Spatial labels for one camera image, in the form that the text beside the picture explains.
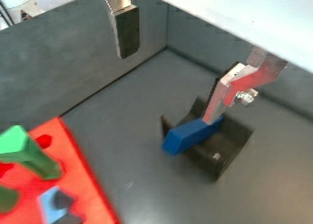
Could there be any green triangular peg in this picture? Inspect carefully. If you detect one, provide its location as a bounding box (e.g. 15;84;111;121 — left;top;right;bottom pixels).
0;125;63;180

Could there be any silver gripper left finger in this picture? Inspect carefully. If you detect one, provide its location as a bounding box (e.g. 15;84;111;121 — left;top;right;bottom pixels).
103;0;139;59

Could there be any light blue rectangular peg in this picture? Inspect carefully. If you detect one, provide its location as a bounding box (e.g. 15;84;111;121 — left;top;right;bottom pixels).
37;187;83;224

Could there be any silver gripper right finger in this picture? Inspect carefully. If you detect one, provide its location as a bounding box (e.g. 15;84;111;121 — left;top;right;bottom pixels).
202;47;288;124

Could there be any dark blue rectangular block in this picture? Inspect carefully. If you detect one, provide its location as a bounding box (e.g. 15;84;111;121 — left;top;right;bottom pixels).
163;116;223;155

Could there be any black curved fixture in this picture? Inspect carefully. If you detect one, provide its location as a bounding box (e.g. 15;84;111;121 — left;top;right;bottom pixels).
160;98;253;180

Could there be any red foam peg board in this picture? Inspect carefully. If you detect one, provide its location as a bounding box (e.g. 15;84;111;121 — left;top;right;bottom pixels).
0;117;120;224

